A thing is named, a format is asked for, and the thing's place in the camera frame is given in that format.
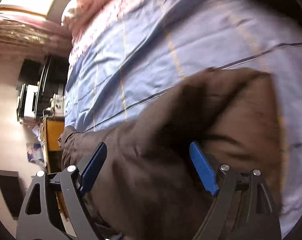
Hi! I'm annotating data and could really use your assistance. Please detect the pink lace curtain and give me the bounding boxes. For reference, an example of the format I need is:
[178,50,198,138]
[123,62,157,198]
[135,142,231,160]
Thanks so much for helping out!
[0,15,73,58]

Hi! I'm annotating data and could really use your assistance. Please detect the brown hooded puffer jacket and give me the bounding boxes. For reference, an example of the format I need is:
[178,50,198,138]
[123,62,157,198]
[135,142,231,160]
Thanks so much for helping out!
[58,67,286,240]

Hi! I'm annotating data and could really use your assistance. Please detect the white printer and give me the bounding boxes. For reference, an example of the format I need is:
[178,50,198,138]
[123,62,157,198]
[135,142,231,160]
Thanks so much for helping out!
[18,84,41,122]

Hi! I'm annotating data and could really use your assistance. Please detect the yellow wooden cabinet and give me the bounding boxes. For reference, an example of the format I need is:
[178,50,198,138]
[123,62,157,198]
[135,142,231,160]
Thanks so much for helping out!
[39,118,69,219]

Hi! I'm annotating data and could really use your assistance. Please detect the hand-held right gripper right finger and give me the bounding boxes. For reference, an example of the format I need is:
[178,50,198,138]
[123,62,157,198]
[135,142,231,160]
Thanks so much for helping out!
[189,141,283,240]

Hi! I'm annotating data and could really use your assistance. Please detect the pink pillow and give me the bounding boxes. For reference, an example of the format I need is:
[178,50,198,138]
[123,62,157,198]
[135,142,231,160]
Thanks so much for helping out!
[71,0,141,39]

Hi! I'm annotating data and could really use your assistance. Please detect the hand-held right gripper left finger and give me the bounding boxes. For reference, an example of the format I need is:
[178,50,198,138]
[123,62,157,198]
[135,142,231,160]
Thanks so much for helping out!
[16,142,124,240]

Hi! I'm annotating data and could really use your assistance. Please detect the black monitor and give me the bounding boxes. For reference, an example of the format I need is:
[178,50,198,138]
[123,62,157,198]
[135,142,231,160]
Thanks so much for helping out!
[17,59,42,90]

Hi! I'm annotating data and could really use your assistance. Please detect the white floral pillow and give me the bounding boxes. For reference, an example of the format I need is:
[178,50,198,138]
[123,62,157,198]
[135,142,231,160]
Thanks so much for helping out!
[61,0,91,28]

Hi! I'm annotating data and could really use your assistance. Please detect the white floral box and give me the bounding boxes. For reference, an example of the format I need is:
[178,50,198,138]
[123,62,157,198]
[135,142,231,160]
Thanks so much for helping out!
[50,94,65,117]

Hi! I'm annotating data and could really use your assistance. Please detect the dark flat panel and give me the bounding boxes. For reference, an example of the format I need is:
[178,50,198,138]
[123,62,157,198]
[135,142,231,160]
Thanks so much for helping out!
[0,169,25,221]

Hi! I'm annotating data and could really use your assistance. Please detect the black computer desk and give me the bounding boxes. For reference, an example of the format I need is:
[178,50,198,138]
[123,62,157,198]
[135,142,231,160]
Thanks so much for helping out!
[17,55,71,123]

